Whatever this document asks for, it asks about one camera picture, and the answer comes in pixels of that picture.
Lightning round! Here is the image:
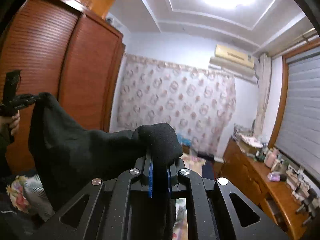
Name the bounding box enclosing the patterned fabric pile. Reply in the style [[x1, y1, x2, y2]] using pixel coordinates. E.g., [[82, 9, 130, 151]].
[[234, 124, 253, 138]]

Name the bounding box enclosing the clear plastic storage box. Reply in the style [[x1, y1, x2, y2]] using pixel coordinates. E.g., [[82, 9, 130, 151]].
[[105, 17, 122, 27]]

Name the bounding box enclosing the cardboard box with blue cloth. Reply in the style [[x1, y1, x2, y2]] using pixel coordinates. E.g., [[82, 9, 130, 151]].
[[176, 134, 198, 154]]

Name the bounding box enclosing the small purple pouch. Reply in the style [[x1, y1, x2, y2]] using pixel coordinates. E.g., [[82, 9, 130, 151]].
[[267, 171, 282, 182]]

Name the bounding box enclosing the black printed t-shirt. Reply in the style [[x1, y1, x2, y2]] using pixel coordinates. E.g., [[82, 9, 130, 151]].
[[28, 92, 184, 240]]

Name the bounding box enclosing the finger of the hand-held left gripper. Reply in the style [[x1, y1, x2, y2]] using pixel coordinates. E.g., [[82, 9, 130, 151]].
[[17, 93, 44, 102], [17, 100, 38, 109]]

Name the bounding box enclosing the pink bottle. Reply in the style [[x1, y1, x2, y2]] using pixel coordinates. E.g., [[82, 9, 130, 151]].
[[265, 148, 279, 168]]

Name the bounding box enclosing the person's left forearm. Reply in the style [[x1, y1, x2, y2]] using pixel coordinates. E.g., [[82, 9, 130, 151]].
[[0, 119, 12, 178]]

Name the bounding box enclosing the group of small bottles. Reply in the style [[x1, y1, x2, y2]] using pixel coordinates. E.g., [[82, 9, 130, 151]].
[[255, 146, 269, 162]]

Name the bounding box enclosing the long wooden side cabinet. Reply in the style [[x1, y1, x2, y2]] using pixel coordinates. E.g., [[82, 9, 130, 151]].
[[219, 139, 320, 240]]

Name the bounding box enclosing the beige window curtain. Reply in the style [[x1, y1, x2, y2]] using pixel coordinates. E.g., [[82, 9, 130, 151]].
[[254, 52, 272, 133]]

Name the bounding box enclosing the navy bed sheet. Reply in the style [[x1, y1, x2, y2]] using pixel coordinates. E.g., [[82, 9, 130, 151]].
[[201, 159, 217, 180]]

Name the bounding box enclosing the beige wall air conditioner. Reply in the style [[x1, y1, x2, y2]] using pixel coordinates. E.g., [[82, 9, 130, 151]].
[[209, 44, 256, 77]]

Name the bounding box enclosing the person's left hand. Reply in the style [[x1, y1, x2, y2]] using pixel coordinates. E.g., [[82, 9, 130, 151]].
[[5, 110, 21, 137]]

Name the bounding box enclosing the ring patterned sheer curtain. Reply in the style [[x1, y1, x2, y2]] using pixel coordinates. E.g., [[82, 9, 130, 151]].
[[116, 54, 237, 156]]

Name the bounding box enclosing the brown slatted wooden wardrobe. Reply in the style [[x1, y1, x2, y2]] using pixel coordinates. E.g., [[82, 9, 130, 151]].
[[0, 0, 126, 176]]

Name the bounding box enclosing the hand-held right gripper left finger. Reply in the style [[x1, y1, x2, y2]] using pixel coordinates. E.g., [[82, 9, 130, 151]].
[[31, 152, 154, 240]]

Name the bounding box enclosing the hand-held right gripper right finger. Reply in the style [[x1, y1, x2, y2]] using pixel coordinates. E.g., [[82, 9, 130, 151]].
[[167, 159, 291, 240]]

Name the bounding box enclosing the open cardboard box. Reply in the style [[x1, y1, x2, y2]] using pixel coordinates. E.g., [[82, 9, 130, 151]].
[[236, 134, 263, 154]]

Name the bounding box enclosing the grey window blind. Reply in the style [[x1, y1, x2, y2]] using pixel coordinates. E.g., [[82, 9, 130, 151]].
[[275, 46, 320, 171]]

